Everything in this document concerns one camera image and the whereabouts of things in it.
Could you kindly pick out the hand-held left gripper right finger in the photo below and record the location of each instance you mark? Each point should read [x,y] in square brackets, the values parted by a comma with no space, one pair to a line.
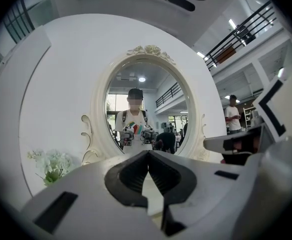
[210,199]

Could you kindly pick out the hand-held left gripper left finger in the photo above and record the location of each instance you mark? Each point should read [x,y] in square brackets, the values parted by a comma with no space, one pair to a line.
[90,204]

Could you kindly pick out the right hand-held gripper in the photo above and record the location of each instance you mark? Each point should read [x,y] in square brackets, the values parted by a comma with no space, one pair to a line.
[280,179]

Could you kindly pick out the cream vanity dressing table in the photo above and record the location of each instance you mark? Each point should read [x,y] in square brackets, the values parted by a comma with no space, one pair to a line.
[98,104]

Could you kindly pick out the oval vanity mirror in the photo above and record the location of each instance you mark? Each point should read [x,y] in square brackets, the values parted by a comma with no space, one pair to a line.
[165,79]

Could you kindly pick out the white flowers in glass vase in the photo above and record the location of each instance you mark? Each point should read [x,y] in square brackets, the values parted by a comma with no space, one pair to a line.
[52,164]

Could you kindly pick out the black balcony railing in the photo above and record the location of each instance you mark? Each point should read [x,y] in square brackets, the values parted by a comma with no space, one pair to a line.
[245,31]

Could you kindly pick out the black framed window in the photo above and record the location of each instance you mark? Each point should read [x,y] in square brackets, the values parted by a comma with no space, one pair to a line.
[21,21]

